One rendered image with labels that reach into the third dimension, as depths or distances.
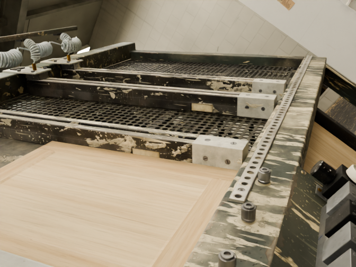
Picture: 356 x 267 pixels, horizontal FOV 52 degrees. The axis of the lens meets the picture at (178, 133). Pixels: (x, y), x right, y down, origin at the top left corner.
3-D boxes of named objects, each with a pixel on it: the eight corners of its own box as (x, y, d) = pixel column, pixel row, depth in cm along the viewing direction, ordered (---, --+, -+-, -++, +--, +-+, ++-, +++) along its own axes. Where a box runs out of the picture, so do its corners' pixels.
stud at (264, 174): (268, 186, 72) (269, 172, 71) (256, 184, 73) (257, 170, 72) (270, 180, 75) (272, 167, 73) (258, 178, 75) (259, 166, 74)
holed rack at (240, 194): (244, 203, 67) (244, 201, 67) (228, 201, 68) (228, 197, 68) (312, 56, 208) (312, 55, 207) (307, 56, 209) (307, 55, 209)
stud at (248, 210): (253, 225, 61) (254, 210, 59) (239, 222, 61) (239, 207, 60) (256, 217, 63) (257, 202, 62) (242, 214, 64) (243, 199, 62)
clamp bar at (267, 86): (282, 102, 142) (287, 39, 133) (43, 82, 186) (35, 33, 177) (285, 96, 150) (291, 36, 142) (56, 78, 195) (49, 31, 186)
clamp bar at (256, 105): (272, 121, 122) (277, 48, 113) (6, 94, 166) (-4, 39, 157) (276, 112, 130) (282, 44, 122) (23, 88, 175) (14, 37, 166)
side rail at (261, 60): (301, 78, 207) (303, 58, 203) (131, 68, 248) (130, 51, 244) (302, 74, 213) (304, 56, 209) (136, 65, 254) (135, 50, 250)
